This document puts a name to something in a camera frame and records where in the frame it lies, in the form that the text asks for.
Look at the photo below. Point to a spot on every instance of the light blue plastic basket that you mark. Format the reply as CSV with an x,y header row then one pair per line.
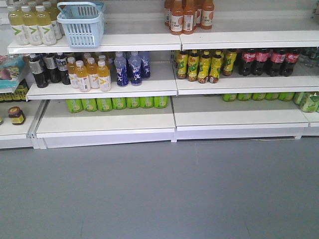
x,y
82,22

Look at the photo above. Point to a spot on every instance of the yellow lemon tea bottle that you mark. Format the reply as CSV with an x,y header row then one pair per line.
x,y
229,60
215,67
192,65
181,64
204,65

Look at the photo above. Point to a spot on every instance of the blue sports drink bottle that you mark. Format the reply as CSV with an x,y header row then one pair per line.
x,y
135,63
145,56
121,69

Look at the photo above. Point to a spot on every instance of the orange vitamin drink bottle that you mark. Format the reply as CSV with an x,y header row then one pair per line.
x,y
71,72
82,76
92,73
104,76

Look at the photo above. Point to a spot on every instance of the orange C100 juice bottle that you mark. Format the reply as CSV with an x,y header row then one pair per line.
x,y
176,17
207,14
188,17

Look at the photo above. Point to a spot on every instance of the white shelf unit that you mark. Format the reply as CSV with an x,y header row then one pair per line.
x,y
164,107

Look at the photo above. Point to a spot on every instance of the black cola bottle red label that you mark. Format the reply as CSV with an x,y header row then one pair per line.
x,y
262,56
276,60
247,59
290,60

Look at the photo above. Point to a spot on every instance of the dark drink bottle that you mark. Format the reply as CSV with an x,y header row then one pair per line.
x,y
38,71
61,61
51,65

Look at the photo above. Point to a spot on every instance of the pale green drink bottle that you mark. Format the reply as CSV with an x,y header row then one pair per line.
x,y
45,25
17,25
31,25

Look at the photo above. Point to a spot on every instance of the small brown sauce jar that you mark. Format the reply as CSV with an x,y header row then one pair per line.
x,y
16,115

